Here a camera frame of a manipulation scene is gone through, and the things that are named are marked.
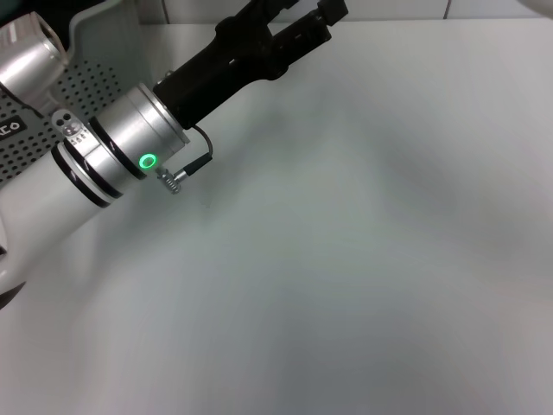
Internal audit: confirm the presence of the grey perforated storage box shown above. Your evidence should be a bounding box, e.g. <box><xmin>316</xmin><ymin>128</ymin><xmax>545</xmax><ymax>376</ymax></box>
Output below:
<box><xmin>0</xmin><ymin>0</ymin><xmax>144</xmax><ymax>188</ymax></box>

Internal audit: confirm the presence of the silver wrist clamp bracket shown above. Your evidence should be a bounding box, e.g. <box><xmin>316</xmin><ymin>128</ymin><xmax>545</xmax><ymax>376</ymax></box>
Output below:
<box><xmin>50</xmin><ymin>110</ymin><xmax>94</xmax><ymax>150</ymax></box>

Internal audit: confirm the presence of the black cable black plug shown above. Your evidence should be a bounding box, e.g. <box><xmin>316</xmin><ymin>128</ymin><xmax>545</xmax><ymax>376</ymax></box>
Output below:
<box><xmin>156</xmin><ymin>124</ymin><xmax>215</xmax><ymax>195</ymax></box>

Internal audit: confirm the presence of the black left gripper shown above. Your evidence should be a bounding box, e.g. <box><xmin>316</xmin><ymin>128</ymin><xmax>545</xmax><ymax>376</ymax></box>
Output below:
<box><xmin>152</xmin><ymin>0</ymin><xmax>351</xmax><ymax>131</ymax></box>

